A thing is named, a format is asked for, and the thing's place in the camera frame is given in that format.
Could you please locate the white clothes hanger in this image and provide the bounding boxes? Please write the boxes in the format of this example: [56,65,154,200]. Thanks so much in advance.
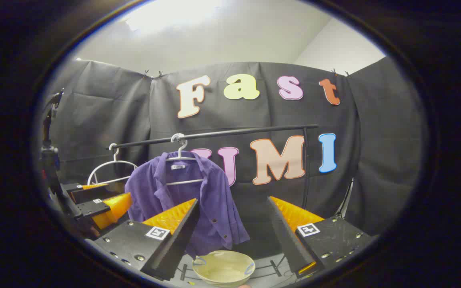
[87,142,139,186]
[165,133,205,187]

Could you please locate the cream laundry hamper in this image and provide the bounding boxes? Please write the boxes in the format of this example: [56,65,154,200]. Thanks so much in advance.
[192,250,256,288]

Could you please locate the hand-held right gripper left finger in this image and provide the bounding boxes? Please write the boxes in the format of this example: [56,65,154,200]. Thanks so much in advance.
[94,198,200,281]

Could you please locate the purple button shirt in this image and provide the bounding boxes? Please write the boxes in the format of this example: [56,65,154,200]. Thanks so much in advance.
[124,151,251,258]

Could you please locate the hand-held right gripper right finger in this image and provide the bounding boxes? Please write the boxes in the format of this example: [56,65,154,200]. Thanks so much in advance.
[268,196,376,278]

